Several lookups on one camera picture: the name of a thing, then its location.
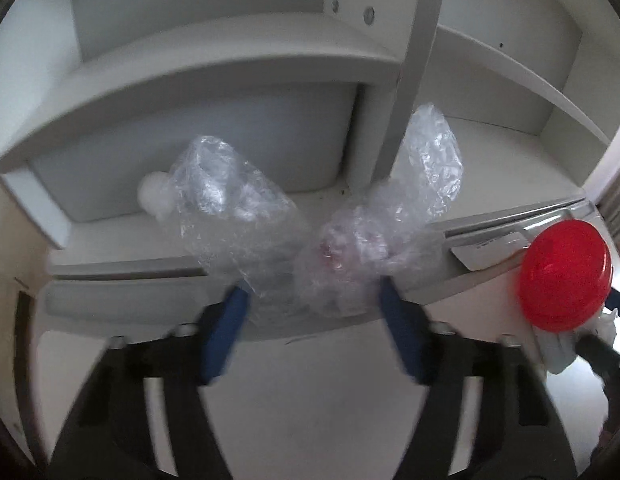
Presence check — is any white plastic piece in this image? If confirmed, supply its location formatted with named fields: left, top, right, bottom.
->
left=532, top=310, right=618, bottom=376

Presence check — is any small white crumpled ball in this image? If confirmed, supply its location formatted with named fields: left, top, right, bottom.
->
left=137, top=171, right=173, bottom=217

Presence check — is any white paper card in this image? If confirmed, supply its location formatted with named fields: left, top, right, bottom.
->
left=450, top=230, right=531, bottom=271

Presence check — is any red round lid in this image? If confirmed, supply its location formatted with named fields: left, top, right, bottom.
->
left=519, top=220, right=613, bottom=333

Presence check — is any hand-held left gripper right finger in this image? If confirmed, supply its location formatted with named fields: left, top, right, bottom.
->
left=379, top=277, right=579, bottom=480

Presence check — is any white shelf unit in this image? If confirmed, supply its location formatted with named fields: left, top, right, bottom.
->
left=0, top=0, right=620, bottom=281

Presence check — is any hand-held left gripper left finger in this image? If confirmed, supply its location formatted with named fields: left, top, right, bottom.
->
left=48, top=282, right=254, bottom=480

